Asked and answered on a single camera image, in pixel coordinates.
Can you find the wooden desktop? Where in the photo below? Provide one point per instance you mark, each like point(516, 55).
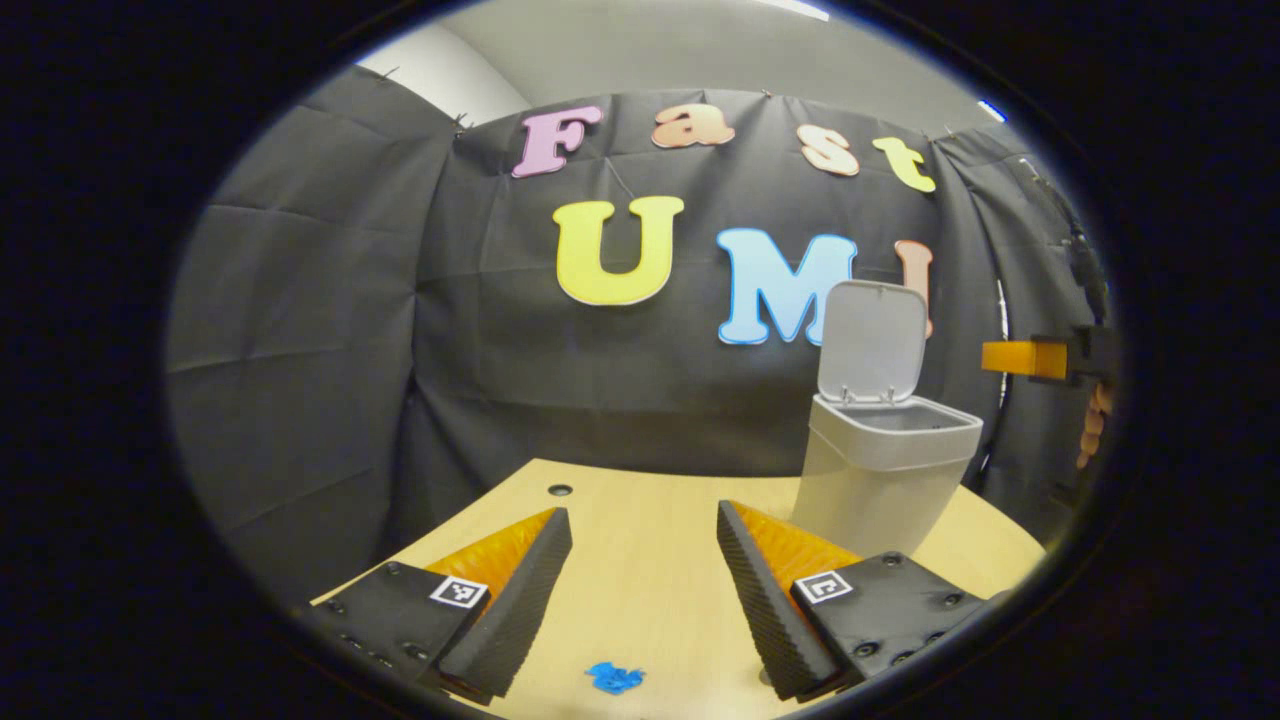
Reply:
point(640, 560)

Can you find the large ceiling light panel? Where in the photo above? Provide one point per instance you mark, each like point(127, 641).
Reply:
point(800, 8)

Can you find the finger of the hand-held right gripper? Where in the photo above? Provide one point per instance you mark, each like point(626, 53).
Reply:
point(1025, 360)

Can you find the white desktop garbage bin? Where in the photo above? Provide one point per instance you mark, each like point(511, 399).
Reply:
point(880, 480)

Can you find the small ceiling light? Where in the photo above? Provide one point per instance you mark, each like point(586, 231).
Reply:
point(992, 110)

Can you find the blue paper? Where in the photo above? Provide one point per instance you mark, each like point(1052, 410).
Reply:
point(612, 678)

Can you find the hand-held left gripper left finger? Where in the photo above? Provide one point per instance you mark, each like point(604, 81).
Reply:
point(520, 610)

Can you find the black backdrop cloth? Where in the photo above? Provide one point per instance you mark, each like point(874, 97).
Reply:
point(330, 330)

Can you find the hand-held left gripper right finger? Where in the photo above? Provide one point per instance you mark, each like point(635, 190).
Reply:
point(765, 610)

